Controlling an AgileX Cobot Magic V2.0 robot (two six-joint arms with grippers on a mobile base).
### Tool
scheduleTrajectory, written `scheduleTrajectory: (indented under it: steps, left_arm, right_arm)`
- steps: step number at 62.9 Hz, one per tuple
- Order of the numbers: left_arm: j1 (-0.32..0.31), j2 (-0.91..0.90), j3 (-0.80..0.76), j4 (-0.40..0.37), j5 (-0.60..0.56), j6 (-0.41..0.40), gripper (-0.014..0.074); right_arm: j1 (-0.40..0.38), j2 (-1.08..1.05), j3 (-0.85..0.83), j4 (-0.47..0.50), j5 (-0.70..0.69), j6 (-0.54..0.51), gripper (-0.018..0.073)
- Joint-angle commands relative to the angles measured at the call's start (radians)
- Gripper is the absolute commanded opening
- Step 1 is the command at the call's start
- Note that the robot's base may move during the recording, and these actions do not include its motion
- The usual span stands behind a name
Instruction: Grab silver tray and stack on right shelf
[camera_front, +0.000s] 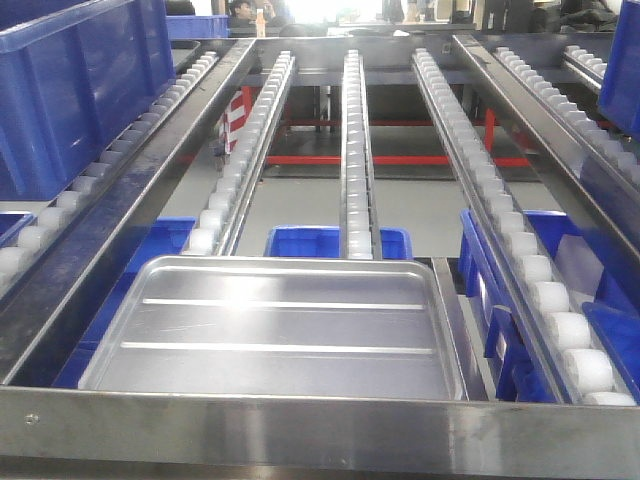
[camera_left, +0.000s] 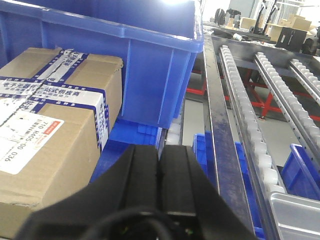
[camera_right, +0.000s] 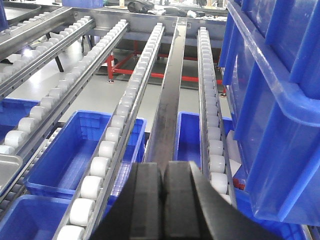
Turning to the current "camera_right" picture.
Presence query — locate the white roller rail centre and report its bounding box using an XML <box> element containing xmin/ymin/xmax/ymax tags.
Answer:
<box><xmin>53</xmin><ymin>22</ymin><xmax>165</xmax><ymax>240</ymax></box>

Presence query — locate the white roller rail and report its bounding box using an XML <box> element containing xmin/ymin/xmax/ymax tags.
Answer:
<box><xmin>197</xmin><ymin>27</ymin><xmax>237</xmax><ymax>208</ymax></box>
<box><xmin>0</xmin><ymin>17</ymin><xmax>96</xmax><ymax>99</ymax></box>
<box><xmin>53</xmin><ymin>22</ymin><xmax>165</xmax><ymax>240</ymax></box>
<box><xmin>0</xmin><ymin>19</ymin><xmax>128</xmax><ymax>159</ymax></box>

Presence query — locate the large blue bin right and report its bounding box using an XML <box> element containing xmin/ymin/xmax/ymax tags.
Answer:
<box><xmin>219</xmin><ymin>0</ymin><xmax>320</xmax><ymax>226</ymax></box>

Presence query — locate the dark metal divider rail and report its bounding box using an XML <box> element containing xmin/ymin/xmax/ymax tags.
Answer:
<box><xmin>144</xmin><ymin>17</ymin><xmax>187</xmax><ymax>172</ymax></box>

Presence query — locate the blue bin lower middle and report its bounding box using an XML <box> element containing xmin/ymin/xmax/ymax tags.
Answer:
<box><xmin>24</xmin><ymin>110</ymin><xmax>148</xmax><ymax>205</ymax></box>

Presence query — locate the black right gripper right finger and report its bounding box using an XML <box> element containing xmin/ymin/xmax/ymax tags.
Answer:
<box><xmin>164</xmin><ymin>161</ymin><xmax>279</xmax><ymax>240</ymax></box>

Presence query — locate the blue bin far left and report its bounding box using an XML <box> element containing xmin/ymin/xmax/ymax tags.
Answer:
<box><xmin>0</xmin><ymin>98</ymin><xmax>39</xmax><ymax>141</ymax></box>

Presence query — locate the white roller rail right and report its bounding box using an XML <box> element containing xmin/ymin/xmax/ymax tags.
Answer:
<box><xmin>197</xmin><ymin>27</ymin><xmax>237</xmax><ymax>208</ymax></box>

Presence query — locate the small silver ribbed tray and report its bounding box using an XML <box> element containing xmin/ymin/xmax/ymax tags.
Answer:
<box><xmin>0</xmin><ymin>154</ymin><xmax>23</xmax><ymax>197</ymax></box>

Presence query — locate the blue bin lower right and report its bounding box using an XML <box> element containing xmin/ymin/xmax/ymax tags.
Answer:
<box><xmin>174</xmin><ymin>111</ymin><xmax>202</xmax><ymax>168</ymax></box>

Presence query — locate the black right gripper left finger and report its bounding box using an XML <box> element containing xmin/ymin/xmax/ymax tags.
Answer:
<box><xmin>90</xmin><ymin>162</ymin><xmax>163</xmax><ymax>240</ymax></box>

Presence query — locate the blue bin bottom left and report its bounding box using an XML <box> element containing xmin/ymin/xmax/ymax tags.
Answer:
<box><xmin>0</xmin><ymin>194</ymin><xmax>71</xmax><ymax>240</ymax></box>

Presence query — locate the red metal floor frame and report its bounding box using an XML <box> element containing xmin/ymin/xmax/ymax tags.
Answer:
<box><xmin>104</xmin><ymin>39</ymin><xmax>227</xmax><ymax>85</ymax></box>

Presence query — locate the white roller rail far left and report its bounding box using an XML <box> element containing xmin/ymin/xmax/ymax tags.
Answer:
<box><xmin>0</xmin><ymin>17</ymin><xmax>96</xmax><ymax>99</ymax></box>

